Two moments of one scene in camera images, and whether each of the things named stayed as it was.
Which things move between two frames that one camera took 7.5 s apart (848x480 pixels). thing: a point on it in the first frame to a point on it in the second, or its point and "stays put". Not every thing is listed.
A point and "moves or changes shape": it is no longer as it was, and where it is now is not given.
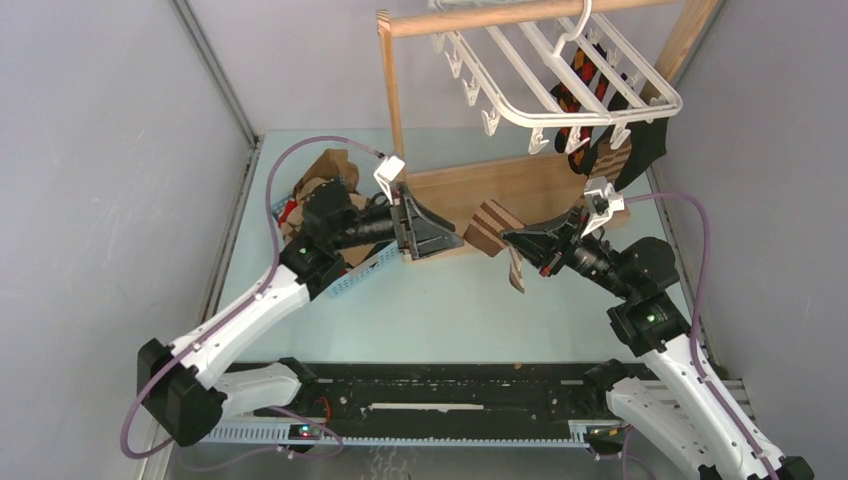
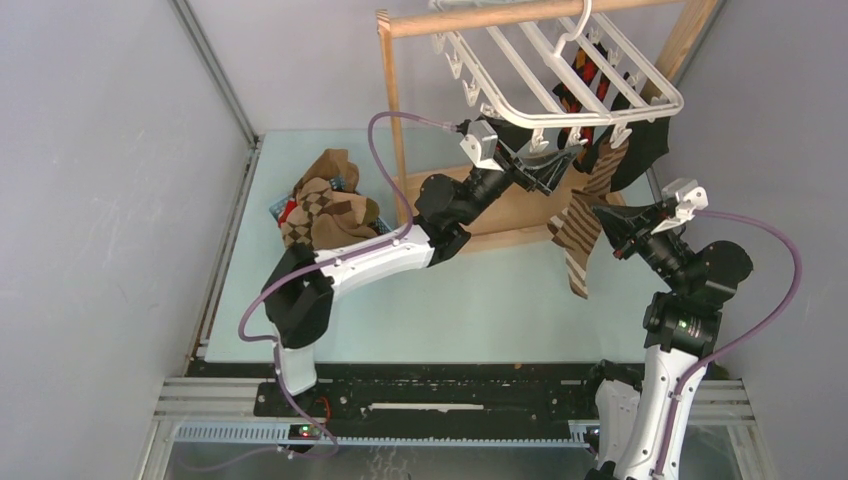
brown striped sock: (483, 231) moves or changes shape
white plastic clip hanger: (571, 72) stays put
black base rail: (449, 399) stays put
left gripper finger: (428, 231) to (514, 136)
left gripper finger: (430, 236) to (550, 173)
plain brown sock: (333, 164) stays put
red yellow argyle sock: (575, 141) stays put
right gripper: (549, 243) to (620, 231)
